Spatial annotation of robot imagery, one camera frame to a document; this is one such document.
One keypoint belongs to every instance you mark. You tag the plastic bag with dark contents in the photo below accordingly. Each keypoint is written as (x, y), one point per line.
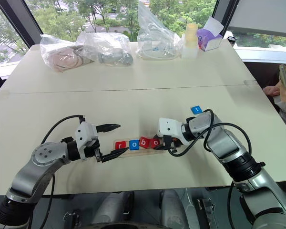
(114, 57)

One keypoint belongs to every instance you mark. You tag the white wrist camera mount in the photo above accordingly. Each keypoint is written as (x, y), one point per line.
(169, 126)
(85, 133)

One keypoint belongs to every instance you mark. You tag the blue letter tile t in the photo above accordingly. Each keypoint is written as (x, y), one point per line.
(196, 109)

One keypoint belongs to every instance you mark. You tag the red letter tile o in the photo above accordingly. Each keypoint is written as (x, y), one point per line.
(155, 143)

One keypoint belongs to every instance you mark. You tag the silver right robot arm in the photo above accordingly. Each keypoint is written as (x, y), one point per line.
(224, 143)

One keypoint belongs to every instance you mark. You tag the yellow stacked cups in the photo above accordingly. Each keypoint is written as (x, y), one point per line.
(191, 33)

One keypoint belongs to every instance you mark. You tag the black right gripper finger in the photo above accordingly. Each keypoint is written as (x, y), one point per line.
(162, 148)
(157, 136)

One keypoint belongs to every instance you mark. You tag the grey window blind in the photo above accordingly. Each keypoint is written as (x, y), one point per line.
(264, 14)

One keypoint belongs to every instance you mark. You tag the black metal bracket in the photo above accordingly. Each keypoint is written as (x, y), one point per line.
(70, 214)
(206, 206)

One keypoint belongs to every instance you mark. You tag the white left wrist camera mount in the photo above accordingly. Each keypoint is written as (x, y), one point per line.
(85, 133)

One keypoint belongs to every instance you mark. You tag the long wooden letter tray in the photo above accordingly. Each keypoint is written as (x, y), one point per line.
(143, 152)

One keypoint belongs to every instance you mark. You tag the translucent white plastic container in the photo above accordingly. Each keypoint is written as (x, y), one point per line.
(189, 52)

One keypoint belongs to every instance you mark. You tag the red letter tile r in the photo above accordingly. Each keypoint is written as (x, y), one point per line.
(120, 145)

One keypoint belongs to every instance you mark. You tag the blue letter tile o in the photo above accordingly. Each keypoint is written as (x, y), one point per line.
(133, 145)

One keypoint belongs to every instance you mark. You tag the purple tissue box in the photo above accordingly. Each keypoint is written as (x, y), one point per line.
(208, 40)

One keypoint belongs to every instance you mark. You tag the white window sill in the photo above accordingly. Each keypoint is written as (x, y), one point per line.
(264, 55)

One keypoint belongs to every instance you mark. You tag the plastic bag with pink contents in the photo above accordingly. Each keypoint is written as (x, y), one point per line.
(64, 58)

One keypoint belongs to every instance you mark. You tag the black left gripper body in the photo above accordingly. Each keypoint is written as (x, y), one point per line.
(90, 151)

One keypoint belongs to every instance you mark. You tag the dark window frame pillar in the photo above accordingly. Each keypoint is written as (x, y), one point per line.
(20, 21)
(224, 12)

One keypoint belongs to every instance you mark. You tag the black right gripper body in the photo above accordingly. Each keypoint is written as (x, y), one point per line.
(168, 142)

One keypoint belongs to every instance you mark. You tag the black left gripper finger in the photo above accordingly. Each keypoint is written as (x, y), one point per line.
(108, 127)
(112, 155)

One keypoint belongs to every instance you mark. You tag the red letter tile b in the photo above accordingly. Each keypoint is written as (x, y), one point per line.
(144, 142)

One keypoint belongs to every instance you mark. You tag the grey patterned fabric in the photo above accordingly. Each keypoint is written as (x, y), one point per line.
(284, 114)

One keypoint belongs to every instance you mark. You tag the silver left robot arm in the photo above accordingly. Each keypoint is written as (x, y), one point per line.
(43, 155)

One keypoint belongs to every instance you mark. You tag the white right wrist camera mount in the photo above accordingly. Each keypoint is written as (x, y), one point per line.
(169, 126)

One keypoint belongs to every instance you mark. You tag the small black round object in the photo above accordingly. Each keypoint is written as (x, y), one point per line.
(231, 39)

